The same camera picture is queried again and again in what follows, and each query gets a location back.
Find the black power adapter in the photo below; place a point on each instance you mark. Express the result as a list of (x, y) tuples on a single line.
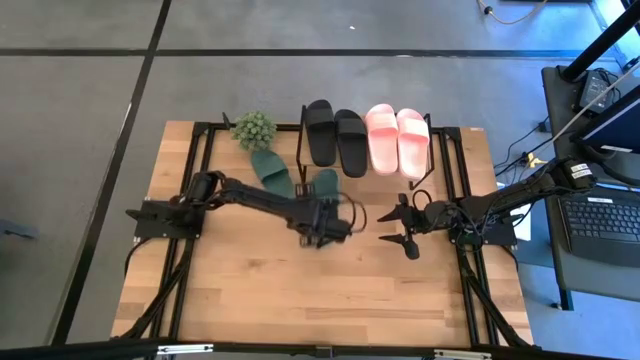
[(594, 90)]

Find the laptop screen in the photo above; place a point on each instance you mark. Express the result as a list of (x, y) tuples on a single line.
[(612, 125)]

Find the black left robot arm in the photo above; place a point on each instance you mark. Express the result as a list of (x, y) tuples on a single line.
[(250, 196)]

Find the grey side desk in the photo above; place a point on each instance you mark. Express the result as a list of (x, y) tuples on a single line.
[(580, 280)]

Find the black laptop keyboard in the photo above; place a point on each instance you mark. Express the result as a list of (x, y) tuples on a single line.
[(600, 225)]

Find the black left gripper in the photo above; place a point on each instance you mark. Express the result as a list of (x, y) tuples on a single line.
[(325, 222)]

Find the small green artificial plant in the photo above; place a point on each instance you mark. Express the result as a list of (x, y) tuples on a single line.
[(254, 131)]

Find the black aluminium table frame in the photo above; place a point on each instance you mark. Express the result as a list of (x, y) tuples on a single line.
[(472, 300)]

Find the black slanted pole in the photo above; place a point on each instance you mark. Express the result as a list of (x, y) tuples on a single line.
[(600, 45)]

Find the yellow plug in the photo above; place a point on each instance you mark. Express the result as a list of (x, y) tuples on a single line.
[(535, 160)]

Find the pink slide sandal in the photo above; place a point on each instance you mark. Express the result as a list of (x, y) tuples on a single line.
[(382, 137), (412, 142)]

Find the green slide sandal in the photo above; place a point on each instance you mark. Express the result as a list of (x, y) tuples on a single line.
[(326, 184), (272, 174)]

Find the wooden shelf with black frame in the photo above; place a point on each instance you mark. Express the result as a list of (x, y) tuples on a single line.
[(300, 150)]

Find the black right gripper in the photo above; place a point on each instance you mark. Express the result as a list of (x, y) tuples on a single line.
[(430, 217)]

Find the black slide sandal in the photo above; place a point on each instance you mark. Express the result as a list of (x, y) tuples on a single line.
[(351, 142), (320, 132)]

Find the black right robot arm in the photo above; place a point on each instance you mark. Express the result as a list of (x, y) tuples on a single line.
[(525, 192)]

